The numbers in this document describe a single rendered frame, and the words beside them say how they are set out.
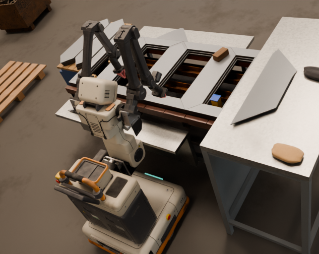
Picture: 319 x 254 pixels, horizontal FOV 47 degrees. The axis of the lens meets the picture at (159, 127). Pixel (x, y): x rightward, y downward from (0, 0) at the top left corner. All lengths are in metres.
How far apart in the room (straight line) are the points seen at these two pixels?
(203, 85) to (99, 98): 0.87
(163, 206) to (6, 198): 1.83
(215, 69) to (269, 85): 0.66
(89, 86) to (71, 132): 2.02
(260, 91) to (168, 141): 0.79
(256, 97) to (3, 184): 2.90
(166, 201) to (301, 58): 1.40
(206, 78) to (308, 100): 0.86
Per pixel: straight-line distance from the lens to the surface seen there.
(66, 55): 3.80
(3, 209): 3.99
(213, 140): 2.07
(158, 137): 2.72
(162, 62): 3.08
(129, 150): 2.50
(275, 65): 2.45
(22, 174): 4.17
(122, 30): 2.11
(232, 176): 2.65
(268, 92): 2.26
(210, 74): 2.81
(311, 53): 2.56
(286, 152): 1.92
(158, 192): 2.91
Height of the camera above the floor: 2.59
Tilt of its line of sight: 43 degrees down
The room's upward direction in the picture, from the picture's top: 22 degrees counter-clockwise
